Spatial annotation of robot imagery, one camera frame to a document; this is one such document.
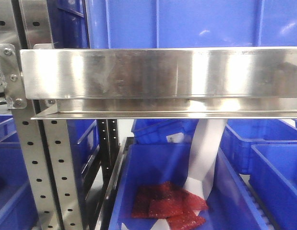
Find stainless steel shelf beam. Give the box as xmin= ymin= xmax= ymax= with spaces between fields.
xmin=21 ymin=47 xmax=297 ymax=119

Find perforated steel shelf upright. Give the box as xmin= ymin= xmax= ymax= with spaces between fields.
xmin=12 ymin=97 xmax=88 ymax=230

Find blue bin rear centre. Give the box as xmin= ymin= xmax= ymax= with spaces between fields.
xmin=131 ymin=119 xmax=199 ymax=144

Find black perforated rear upright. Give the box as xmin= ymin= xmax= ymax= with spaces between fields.
xmin=97 ymin=119 xmax=119 ymax=180

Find blue bin behind upright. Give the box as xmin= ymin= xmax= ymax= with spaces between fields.
xmin=66 ymin=119 xmax=101 ymax=178

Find red bubble bag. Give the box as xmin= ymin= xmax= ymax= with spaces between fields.
xmin=131 ymin=181 xmax=209 ymax=230

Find blue bin rear right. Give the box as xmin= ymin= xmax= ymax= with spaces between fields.
xmin=220 ymin=119 xmax=297 ymax=174

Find large blue upper bin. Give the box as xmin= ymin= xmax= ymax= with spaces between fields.
xmin=85 ymin=0 xmax=297 ymax=48

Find blue bin with red bags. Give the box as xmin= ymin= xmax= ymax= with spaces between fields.
xmin=108 ymin=143 xmax=271 ymax=230

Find blue bin upper left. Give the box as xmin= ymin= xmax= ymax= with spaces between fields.
xmin=47 ymin=0 xmax=88 ymax=48

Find blue bin lower right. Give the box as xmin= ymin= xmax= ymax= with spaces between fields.
xmin=249 ymin=144 xmax=297 ymax=230

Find blue bin lower left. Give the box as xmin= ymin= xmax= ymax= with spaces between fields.
xmin=0 ymin=115 xmax=37 ymax=230

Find steel bracket plate left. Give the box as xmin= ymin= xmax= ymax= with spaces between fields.
xmin=0 ymin=44 xmax=27 ymax=109

